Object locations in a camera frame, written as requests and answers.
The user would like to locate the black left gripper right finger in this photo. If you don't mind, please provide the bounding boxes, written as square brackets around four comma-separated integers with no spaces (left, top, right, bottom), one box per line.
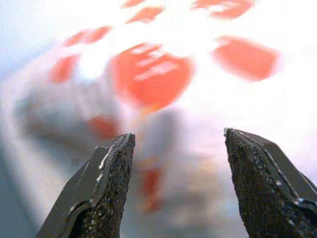
[223,127,317,238]

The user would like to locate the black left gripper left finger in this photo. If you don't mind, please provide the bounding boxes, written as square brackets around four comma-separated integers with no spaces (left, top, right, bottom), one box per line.
[36,133,136,238]

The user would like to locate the peach pillow with orange spots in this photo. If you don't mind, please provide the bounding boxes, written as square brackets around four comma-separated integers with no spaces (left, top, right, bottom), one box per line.
[0,0,317,238]

